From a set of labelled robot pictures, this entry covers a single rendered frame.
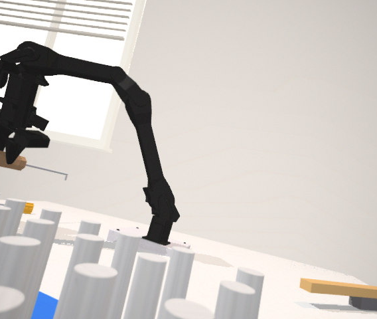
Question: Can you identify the brown wooden tool handle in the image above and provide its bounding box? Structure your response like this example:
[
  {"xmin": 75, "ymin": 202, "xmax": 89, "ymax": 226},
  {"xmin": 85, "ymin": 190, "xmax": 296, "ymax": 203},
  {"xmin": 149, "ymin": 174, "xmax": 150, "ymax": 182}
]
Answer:
[{"xmin": 0, "ymin": 151, "xmax": 68, "ymax": 180}]

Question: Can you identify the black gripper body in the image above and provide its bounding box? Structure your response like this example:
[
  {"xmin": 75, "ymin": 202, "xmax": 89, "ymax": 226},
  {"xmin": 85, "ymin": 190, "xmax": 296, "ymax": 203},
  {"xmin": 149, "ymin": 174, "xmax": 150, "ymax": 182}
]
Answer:
[{"xmin": 0, "ymin": 95, "xmax": 50, "ymax": 148}]

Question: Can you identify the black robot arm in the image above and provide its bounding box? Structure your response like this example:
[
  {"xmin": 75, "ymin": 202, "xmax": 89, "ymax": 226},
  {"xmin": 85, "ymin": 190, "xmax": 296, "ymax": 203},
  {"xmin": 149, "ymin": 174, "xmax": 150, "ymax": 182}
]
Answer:
[{"xmin": 0, "ymin": 41, "xmax": 180, "ymax": 246}]

